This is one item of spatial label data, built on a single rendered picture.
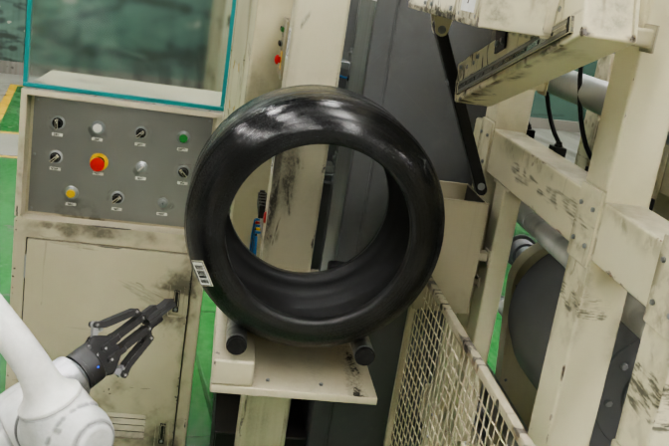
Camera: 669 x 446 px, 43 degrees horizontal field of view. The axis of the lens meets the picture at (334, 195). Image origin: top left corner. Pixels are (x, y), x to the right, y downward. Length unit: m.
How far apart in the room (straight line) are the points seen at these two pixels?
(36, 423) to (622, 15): 1.12
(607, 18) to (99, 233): 1.60
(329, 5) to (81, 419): 1.12
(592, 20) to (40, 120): 1.61
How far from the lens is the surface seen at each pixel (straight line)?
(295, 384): 1.91
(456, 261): 2.15
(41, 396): 1.41
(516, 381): 2.64
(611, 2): 1.44
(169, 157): 2.47
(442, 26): 2.01
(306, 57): 2.04
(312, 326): 1.80
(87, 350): 1.62
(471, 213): 2.12
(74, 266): 2.55
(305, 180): 2.09
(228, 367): 1.85
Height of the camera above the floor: 1.69
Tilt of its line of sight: 15 degrees down
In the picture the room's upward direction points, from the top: 9 degrees clockwise
